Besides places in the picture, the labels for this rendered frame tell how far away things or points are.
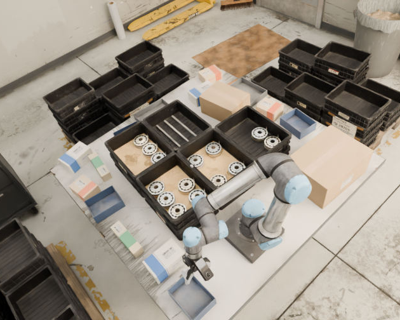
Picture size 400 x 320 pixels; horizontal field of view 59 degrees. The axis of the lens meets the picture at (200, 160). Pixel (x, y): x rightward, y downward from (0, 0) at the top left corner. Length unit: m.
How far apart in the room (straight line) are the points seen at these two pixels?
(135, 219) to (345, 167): 1.26
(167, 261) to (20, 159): 2.50
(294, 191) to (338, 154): 0.80
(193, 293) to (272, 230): 0.54
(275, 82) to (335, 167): 1.73
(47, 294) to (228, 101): 1.76
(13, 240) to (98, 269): 0.66
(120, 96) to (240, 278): 2.12
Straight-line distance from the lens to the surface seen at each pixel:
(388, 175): 3.36
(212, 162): 2.20
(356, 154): 2.21
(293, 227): 2.09
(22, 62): 5.02
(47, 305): 2.57
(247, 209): 1.82
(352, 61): 3.60
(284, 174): 1.46
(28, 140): 4.22
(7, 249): 2.77
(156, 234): 2.13
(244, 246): 1.98
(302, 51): 3.89
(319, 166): 2.11
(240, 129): 2.38
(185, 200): 2.06
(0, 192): 3.17
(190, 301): 1.93
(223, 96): 2.60
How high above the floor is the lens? 2.52
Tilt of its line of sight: 49 degrees down
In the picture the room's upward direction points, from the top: 11 degrees counter-clockwise
